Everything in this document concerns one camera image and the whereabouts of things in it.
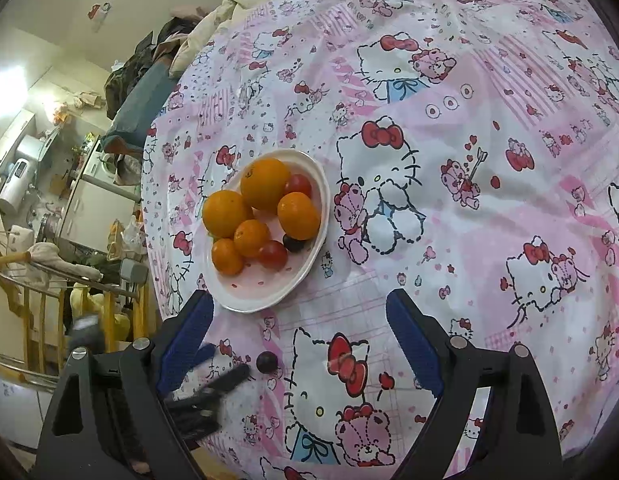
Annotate pink cartoon printed bed sheet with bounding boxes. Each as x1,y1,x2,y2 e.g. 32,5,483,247
139,0,619,480

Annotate yellow wooden rack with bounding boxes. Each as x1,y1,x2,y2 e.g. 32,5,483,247
0,250,150,376

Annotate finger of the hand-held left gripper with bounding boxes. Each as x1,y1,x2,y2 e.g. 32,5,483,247
166,362,252,438

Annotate white cabinet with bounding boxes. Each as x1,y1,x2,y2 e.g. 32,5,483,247
59,137,142,253

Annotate beige mop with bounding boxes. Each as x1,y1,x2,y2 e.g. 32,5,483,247
9,242,102,286

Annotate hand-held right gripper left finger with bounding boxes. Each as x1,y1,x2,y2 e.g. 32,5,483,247
39,289,216,480

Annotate large orange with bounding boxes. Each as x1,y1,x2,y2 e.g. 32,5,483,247
240,157,291,213

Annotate white rice cooker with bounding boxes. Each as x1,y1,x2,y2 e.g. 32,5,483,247
0,157,37,213

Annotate pink dotted white-rimmed plate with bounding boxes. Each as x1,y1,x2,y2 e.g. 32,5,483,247
205,149,331,313

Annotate beige quilt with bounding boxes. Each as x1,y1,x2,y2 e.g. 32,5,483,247
169,0,350,78

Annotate pile of dark clothes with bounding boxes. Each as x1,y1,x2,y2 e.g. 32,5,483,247
105,17,210,121

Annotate red tomato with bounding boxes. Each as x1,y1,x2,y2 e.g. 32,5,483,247
258,240,289,269
288,173,313,198

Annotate blue cloth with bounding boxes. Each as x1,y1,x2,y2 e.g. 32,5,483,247
102,62,177,153

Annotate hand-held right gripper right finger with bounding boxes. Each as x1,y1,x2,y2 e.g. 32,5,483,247
386,288,566,480

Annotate grey box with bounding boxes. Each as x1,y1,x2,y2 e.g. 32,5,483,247
119,259,149,287

